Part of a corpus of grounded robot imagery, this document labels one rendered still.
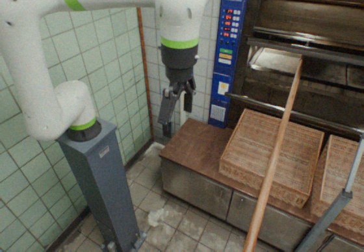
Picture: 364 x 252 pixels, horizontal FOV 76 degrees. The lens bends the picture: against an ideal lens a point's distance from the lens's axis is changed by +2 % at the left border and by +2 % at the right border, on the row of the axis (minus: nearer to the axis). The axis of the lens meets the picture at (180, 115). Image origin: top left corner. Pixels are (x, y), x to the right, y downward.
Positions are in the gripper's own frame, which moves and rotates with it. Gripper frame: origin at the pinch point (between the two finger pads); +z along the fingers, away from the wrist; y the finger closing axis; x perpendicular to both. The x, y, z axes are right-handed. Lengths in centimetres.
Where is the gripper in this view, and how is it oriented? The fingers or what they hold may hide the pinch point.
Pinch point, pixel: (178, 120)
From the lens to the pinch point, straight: 72.7
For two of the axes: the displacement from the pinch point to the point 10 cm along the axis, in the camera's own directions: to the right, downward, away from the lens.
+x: 8.9, 3.1, -3.4
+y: -4.6, 5.7, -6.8
